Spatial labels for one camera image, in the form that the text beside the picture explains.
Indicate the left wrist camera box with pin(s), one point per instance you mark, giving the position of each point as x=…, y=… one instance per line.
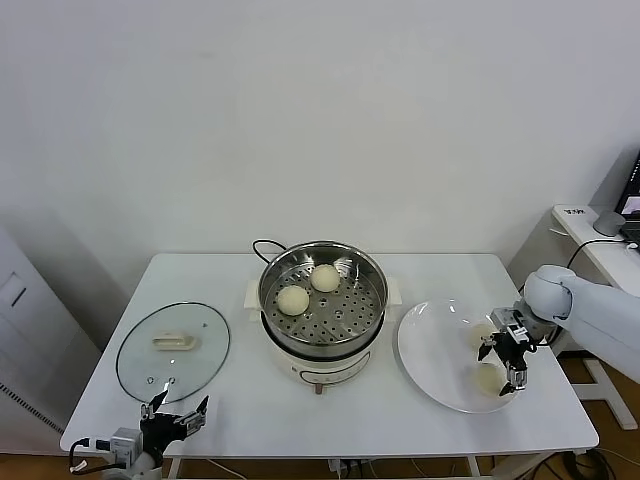
x=125, y=445

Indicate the cream electric cooker base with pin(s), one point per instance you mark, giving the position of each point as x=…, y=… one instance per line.
x=325, y=367

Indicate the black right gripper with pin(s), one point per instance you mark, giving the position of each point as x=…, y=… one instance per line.
x=507, y=350

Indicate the white round plate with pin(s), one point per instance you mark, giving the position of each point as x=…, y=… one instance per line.
x=440, y=360

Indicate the white steamed baozi bun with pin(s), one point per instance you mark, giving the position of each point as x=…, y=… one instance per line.
x=477, y=335
x=293, y=300
x=487, y=378
x=324, y=277

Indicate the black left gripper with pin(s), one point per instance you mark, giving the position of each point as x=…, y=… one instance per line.
x=157, y=432

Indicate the white table leg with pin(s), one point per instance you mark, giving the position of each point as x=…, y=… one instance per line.
x=174, y=469
x=473, y=469

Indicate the black laptop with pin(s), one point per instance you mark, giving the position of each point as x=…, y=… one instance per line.
x=631, y=192

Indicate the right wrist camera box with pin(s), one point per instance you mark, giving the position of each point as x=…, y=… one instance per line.
x=505, y=317

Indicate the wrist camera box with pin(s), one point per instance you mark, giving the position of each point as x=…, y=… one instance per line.
x=125, y=445
x=505, y=317

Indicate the white cabinet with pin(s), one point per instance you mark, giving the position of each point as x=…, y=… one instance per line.
x=30, y=350

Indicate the printed desk label sticker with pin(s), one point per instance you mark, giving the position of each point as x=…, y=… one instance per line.
x=574, y=211

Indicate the grey rounded device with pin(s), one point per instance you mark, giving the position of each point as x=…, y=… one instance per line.
x=607, y=223

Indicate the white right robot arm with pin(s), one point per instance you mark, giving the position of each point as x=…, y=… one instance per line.
x=600, y=310

